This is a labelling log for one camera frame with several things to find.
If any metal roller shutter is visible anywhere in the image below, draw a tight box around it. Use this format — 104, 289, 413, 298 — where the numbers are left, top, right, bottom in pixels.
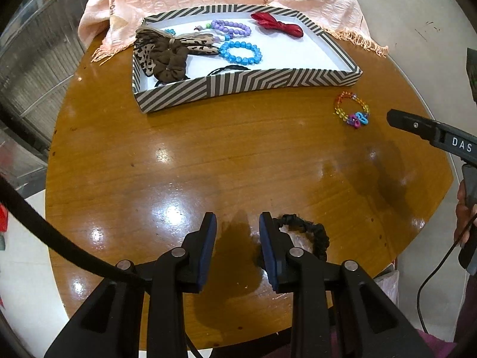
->
0, 0, 98, 150

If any person's maroon clothing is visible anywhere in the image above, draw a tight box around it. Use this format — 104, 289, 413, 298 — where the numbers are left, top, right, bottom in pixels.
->
416, 327, 461, 358

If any thin black cable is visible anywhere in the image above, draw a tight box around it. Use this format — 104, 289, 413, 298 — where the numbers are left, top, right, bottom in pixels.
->
416, 212, 477, 344

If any person's right hand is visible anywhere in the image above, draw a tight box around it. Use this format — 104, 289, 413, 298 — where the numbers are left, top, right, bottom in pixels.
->
456, 180, 477, 247

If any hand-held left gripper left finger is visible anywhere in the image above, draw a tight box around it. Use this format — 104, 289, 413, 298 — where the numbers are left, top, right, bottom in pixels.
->
44, 212, 218, 358

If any red fabric bow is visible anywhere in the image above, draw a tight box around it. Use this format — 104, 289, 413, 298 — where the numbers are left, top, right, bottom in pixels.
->
250, 12, 304, 40

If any striped cardboard box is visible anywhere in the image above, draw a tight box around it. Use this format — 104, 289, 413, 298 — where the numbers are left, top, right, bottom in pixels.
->
132, 4, 363, 114

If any thick black cable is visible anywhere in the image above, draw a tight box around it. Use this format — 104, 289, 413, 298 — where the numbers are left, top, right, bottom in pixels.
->
0, 177, 150, 285

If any white plastic bag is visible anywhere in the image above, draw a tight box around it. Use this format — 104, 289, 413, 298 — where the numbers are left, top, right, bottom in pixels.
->
373, 261, 400, 306

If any leopard print hair bow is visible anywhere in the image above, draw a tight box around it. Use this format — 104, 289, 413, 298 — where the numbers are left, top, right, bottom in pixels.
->
134, 26, 224, 78

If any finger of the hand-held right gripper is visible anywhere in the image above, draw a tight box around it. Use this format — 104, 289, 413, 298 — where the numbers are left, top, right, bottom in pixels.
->
386, 109, 445, 146

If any brown scrunchie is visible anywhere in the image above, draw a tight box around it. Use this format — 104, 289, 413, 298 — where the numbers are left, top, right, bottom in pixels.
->
150, 39, 191, 83

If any black scrunchie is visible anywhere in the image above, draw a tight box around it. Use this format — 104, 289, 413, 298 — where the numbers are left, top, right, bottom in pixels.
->
253, 213, 331, 268

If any purple bead bracelet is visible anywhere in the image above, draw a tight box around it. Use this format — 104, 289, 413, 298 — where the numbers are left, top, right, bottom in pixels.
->
210, 20, 253, 38

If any dark green board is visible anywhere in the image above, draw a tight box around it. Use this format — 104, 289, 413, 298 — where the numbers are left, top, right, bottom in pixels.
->
466, 48, 477, 104

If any blue bead bracelet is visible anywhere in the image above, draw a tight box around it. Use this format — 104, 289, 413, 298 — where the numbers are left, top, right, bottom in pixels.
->
219, 40, 262, 65

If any clear rainbow bead bracelet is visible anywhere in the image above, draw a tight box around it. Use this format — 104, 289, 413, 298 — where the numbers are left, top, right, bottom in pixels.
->
333, 91, 370, 124

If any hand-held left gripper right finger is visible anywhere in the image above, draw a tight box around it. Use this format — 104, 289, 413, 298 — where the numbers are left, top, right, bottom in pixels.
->
259, 212, 435, 358

